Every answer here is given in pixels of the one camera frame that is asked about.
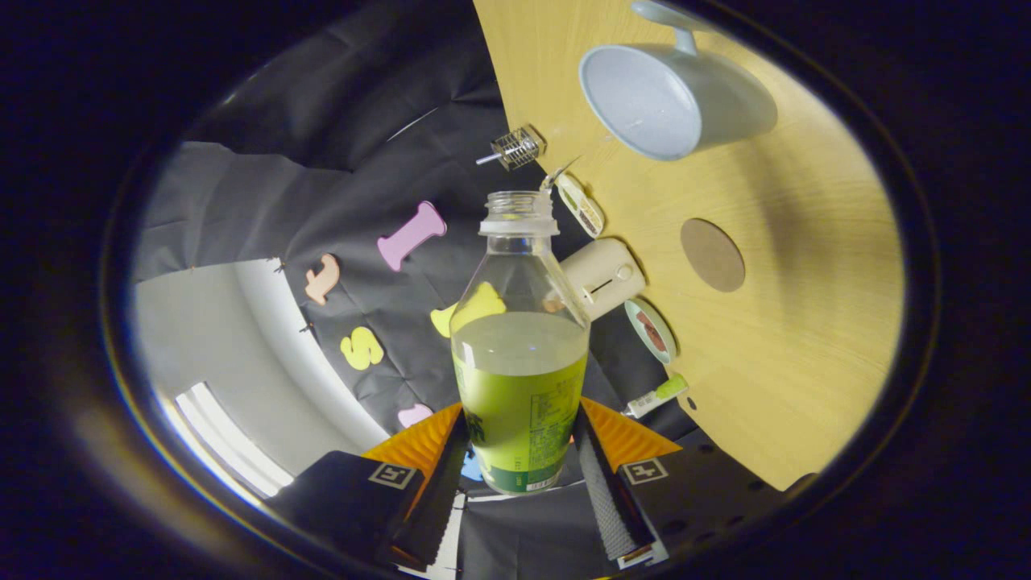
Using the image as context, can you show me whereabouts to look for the cream toaster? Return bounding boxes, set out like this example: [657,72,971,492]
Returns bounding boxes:
[560,238,647,321]

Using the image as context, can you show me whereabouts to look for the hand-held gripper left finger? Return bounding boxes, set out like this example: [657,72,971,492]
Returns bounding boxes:
[266,401,472,569]

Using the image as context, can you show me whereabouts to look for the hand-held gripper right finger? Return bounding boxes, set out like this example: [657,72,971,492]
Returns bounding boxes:
[576,396,814,569]

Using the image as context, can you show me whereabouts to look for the wooden table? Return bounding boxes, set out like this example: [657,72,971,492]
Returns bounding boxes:
[473,0,907,492]

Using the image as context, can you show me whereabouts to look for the pale green plate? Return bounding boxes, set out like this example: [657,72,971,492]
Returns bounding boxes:
[624,298,678,365]

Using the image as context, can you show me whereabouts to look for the ceiling light panel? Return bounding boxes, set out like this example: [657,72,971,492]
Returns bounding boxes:
[175,382,295,498]

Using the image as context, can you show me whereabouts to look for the round brown cork coaster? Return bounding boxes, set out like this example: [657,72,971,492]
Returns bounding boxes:
[680,218,747,293]

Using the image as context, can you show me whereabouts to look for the small white green bottle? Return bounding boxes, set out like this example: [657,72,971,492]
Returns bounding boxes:
[624,374,690,419]

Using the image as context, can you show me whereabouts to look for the clear juice bottle green label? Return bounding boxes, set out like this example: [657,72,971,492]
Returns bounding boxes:
[449,190,594,496]

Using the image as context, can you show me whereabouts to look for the black backdrop cloth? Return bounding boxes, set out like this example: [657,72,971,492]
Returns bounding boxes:
[133,0,710,580]

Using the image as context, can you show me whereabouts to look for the wire mesh holder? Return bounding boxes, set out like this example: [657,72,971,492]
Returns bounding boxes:
[491,125,547,172]

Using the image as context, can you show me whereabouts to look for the white cup with handle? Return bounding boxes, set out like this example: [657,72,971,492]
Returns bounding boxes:
[578,0,779,162]

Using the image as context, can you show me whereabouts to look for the brown bread piece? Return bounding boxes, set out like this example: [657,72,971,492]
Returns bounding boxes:
[636,311,669,354]

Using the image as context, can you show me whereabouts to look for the white divided dish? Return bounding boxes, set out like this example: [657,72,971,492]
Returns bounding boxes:
[540,157,605,239]

